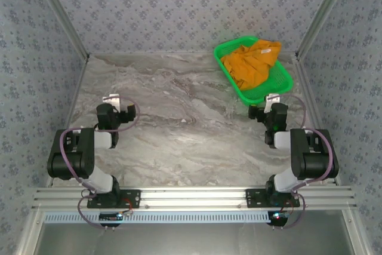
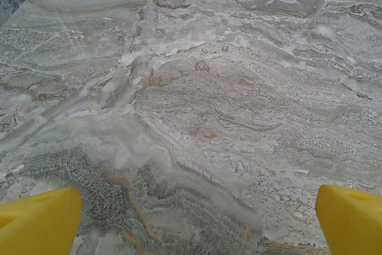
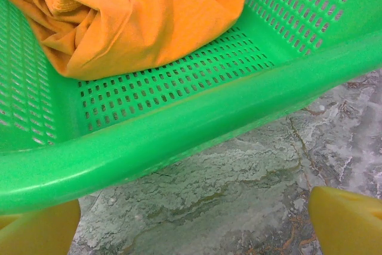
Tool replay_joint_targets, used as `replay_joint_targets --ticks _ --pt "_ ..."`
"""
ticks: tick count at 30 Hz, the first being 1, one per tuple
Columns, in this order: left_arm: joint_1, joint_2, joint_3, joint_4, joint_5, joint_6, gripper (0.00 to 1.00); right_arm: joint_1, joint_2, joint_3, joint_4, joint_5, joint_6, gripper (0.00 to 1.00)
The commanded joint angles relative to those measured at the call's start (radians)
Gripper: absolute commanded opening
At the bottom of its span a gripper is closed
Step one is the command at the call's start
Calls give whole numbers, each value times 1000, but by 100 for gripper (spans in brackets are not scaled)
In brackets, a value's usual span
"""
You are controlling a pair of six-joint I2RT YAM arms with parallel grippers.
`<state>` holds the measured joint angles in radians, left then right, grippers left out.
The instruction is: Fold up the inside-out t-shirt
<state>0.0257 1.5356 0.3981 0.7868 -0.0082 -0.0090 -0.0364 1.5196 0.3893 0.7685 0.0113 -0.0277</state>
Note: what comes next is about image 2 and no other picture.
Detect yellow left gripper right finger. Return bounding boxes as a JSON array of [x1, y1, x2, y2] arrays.
[[315, 185, 382, 255]]

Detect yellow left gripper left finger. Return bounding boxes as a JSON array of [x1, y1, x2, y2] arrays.
[[0, 187, 84, 255]]

